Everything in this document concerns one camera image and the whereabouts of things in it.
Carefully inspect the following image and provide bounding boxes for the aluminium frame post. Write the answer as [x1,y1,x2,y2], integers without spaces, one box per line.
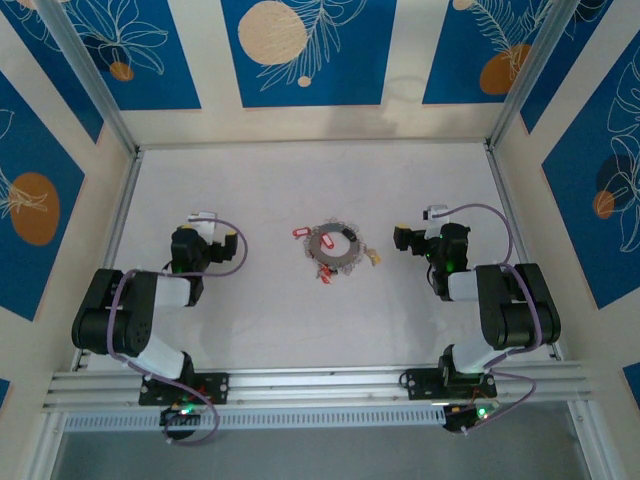
[35,0,142,157]
[485,0,582,152]

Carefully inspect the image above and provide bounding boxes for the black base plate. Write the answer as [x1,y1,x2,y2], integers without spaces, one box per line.
[401,367,499,401]
[138,372,231,406]

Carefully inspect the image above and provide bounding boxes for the right controller board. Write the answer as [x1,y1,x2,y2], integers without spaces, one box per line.
[442,399,501,435]

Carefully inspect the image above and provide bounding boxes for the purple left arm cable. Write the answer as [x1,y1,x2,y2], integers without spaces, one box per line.
[107,218,250,448]

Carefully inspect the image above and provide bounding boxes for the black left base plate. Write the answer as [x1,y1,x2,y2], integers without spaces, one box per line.
[138,372,231,406]

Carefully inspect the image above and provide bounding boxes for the controller board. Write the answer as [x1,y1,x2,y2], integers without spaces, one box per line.
[442,399,501,435]
[158,404,202,429]

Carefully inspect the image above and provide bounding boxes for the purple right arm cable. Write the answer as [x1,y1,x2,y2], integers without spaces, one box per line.
[439,202,544,439]

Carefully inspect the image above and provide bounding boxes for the grey slotted cable duct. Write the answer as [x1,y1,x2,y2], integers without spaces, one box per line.
[62,405,449,432]

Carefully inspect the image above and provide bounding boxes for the aluminium table side rail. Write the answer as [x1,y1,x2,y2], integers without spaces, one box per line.
[27,147,146,480]
[484,142,609,480]

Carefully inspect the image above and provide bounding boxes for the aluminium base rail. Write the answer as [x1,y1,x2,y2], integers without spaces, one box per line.
[42,362,589,414]

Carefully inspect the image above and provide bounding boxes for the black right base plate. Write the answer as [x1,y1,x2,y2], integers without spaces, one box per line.
[401,367,499,401]

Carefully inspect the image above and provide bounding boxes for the left controller board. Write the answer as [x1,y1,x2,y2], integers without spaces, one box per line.
[158,404,202,429]

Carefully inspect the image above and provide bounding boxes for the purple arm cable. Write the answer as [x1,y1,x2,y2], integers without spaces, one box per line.
[107,218,250,448]
[439,202,544,439]

